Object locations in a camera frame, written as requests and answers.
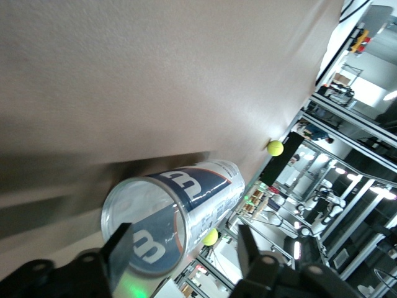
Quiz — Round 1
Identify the yellow tennis ball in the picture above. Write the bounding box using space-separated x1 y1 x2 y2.
201 228 220 247
266 140 285 156

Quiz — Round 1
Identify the black flat panel screen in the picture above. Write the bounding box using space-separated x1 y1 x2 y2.
259 131 306 187

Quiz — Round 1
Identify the clear tennis ball can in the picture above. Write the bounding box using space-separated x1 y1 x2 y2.
101 159 246 278

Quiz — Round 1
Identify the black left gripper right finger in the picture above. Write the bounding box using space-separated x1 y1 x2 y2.
237 223 261 282

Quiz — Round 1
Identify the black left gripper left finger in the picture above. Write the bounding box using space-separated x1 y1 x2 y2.
100 222 135 298

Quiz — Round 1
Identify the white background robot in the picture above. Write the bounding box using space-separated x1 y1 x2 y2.
294 181 347 238

